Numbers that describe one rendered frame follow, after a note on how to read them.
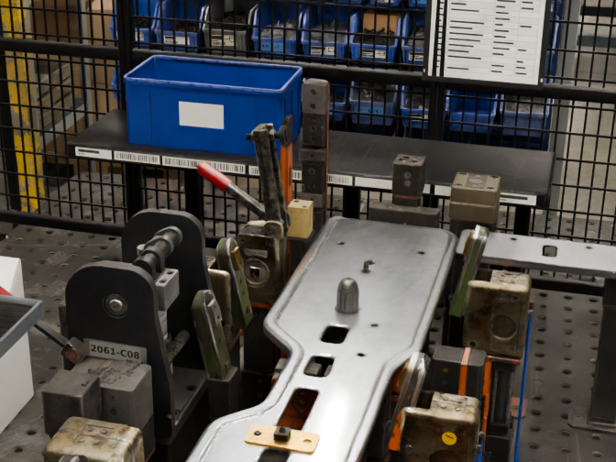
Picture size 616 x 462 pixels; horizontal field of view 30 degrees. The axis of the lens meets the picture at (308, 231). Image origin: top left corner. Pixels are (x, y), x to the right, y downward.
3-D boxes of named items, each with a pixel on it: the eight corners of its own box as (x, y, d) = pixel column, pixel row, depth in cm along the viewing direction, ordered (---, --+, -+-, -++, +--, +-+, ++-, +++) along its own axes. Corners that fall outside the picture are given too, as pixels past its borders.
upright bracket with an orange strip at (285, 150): (286, 396, 198) (288, 120, 178) (278, 395, 198) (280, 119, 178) (291, 387, 201) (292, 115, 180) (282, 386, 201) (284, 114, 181)
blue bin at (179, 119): (280, 159, 210) (281, 91, 205) (125, 144, 217) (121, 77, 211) (302, 131, 225) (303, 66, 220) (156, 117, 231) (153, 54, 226)
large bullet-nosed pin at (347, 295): (355, 324, 163) (357, 282, 160) (334, 322, 163) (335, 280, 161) (360, 314, 165) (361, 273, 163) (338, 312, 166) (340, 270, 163)
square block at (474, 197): (481, 379, 204) (498, 191, 189) (436, 373, 206) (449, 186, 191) (486, 357, 211) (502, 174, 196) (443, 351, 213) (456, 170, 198)
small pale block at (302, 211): (305, 407, 195) (308, 209, 180) (285, 404, 196) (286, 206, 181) (310, 396, 198) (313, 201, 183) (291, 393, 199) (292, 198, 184)
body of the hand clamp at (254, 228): (277, 434, 187) (278, 237, 173) (236, 428, 189) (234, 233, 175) (287, 415, 193) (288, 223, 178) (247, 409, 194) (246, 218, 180)
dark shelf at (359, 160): (546, 210, 198) (548, 193, 197) (66, 157, 218) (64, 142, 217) (555, 166, 217) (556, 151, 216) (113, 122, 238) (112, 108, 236)
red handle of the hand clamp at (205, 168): (281, 226, 173) (197, 163, 173) (274, 236, 174) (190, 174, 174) (289, 215, 177) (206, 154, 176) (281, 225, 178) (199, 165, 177)
